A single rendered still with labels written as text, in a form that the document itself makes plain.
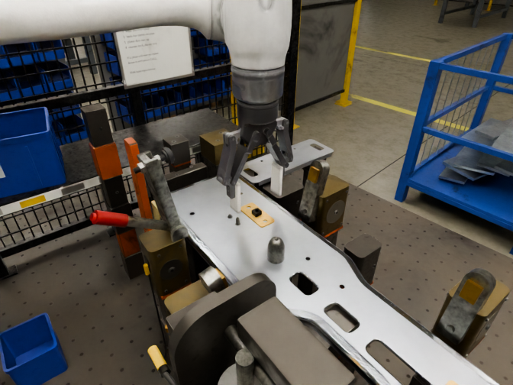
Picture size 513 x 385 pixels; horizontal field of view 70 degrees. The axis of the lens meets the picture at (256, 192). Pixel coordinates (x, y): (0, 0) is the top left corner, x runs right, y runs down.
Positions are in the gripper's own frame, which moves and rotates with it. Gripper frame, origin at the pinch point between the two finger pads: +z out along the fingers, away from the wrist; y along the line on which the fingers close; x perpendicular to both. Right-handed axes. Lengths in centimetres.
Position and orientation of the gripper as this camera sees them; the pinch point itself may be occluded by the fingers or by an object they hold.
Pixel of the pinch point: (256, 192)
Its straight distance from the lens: 75.7
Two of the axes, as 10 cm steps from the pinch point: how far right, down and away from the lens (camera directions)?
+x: 6.0, 4.5, -6.6
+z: -0.1, 8.3, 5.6
